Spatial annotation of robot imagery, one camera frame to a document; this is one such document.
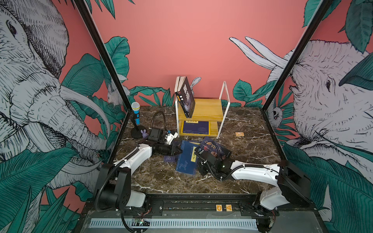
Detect dark brown leaning book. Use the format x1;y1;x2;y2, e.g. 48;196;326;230
174;76;186;111

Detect black front rail base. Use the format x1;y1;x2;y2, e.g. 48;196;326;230
74;194;328;233

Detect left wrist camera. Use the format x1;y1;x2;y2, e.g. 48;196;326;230
164;131;178;145

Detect black microphone stand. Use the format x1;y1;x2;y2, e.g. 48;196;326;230
131;117;146;139

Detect left black frame post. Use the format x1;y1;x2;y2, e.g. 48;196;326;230
72;0;132;111

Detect black book white characters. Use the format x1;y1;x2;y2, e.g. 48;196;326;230
180;77;195;118

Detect yellow book on shelf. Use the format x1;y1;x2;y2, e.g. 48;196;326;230
180;120;212;136

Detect small purple rabbit figure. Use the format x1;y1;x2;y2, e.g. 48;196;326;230
140;129;149;139

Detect blue book yellow label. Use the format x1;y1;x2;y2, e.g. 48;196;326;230
182;120;210;135

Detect white wooden two-tier shelf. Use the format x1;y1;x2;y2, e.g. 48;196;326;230
175;81;231;139

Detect dark blue book white label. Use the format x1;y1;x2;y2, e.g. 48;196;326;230
176;140;200;175

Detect right black frame post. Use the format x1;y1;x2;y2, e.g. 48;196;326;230
261;0;334;113

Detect blue toy microphone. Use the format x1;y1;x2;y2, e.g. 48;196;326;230
131;102;140;125

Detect purple portrait book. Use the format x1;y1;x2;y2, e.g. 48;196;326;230
200;136;231;160
163;155;178;163

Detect purple portrait book right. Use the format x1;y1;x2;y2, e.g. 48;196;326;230
200;136;231;160

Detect purple portrait book left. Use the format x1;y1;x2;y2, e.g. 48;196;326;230
163;155;178;163

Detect black frame post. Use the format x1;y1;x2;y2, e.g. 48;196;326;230
72;0;132;111
261;0;334;113

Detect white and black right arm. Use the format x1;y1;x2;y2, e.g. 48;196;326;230
194;147;311;211

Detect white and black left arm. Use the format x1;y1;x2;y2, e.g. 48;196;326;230
94;141;183;212

